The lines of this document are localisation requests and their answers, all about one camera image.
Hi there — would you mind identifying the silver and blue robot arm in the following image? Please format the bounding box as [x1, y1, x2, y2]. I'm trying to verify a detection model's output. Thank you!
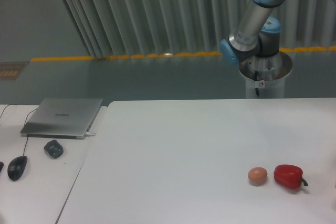
[220, 0, 285, 65]

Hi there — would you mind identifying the red bell pepper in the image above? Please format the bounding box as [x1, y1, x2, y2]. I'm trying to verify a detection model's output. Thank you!
[274, 164, 308, 190]

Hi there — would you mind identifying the white usb plug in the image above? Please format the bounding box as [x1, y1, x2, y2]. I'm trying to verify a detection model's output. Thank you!
[86, 132, 96, 137]

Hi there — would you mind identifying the silver closed laptop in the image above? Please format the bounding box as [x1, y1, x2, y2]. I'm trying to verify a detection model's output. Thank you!
[20, 98, 103, 139]

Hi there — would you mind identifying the brown egg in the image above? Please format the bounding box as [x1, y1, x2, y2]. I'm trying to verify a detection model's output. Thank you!
[248, 167, 268, 185]

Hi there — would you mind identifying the small black plastic gadget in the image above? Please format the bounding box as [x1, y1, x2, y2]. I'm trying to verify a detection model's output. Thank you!
[44, 140, 64, 159]

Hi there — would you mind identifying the black computer mouse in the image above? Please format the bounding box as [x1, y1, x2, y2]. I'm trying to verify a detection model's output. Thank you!
[7, 155, 28, 182]

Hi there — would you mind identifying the black pedestal cable with tag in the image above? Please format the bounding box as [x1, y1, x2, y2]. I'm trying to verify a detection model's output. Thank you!
[253, 70, 265, 98]

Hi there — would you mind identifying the white cylindrical robot pedestal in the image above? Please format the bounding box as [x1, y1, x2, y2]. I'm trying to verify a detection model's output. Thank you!
[239, 51, 293, 99]

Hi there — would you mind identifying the black mouse cable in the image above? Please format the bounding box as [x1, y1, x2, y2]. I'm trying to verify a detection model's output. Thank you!
[22, 110, 39, 157]

